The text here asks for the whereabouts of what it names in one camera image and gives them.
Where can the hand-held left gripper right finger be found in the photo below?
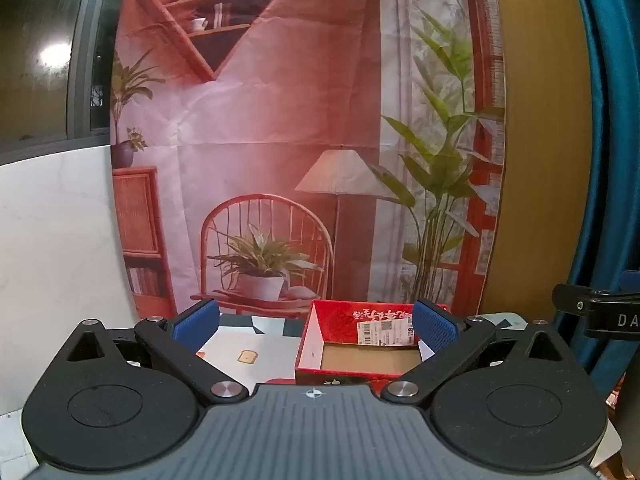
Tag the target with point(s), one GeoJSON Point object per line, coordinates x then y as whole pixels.
{"type": "Point", "coordinates": [434, 327]}

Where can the printed room scene wall poster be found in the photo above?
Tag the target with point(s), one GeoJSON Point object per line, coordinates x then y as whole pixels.
{"type": "Point", "coordinates": [300, 85]}

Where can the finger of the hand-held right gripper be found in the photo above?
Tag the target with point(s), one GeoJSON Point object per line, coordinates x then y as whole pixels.
{"type": "Point", "coordinates": [570, 301]}

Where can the dark framed window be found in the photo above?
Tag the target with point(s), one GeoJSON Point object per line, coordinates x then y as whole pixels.
{"type": "Point", "coordinates": [45, 35]}

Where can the white cartoon print table mat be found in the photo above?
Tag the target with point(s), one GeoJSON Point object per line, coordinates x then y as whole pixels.
{"type": "Point", "coordinates": [260, 365]}

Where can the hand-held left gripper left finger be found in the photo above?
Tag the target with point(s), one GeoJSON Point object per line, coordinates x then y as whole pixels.
{"type": "Point", "coordinates": [196, 324]}

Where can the red strawberry print cardboard box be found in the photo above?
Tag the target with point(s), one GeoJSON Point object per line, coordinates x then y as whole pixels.
{"type": "Point", "coordinates": [334, 319]}

